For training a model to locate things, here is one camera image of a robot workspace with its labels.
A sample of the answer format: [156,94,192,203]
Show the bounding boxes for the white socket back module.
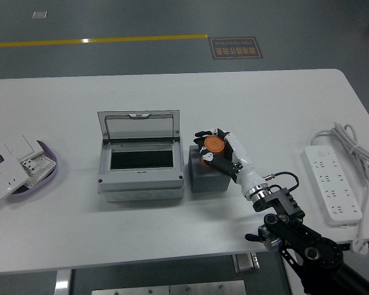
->
[20,153,57,189]

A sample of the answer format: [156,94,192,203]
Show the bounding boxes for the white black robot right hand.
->
[193,127,269,200]

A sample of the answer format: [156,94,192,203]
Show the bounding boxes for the white table leg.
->
[282,261,305,295]
[53,269,73,295]

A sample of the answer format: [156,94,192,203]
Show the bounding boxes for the grey metal table bracket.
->
[232,252,261,275]

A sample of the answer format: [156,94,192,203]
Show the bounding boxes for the white power plug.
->
[350,238,369,256]

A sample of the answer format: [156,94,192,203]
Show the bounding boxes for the grey electrical enclosure box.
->
[97,136,186,203]

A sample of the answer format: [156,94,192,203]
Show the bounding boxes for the white power strip cord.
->
[310,122,369,244]

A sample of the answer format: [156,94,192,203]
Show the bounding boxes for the transparent smoky box lid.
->
[97,109,181,146]

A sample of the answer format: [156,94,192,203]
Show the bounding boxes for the orange cylinder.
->
[200,136,227,168]

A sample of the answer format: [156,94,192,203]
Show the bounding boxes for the grey metal base plate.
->
[91,280,247,295]

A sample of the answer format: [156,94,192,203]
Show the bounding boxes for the black under-table control box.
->
[340,240,369,250]

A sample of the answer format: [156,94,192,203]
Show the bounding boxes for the purple oval tray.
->
[0,140,59,203]

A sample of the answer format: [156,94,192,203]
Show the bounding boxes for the white wall socket plate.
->
[0,153,31,202]

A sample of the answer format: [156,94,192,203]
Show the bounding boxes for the white power strip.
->
[301,144,364,228]

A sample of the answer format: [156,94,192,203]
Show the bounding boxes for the grey cube block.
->
[189,144,233,194]

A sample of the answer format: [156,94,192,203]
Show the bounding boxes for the brown floor sign sticker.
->
[208,36,264,60]

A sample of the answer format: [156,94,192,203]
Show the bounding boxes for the white blank switch plate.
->
[2,133,46,161]

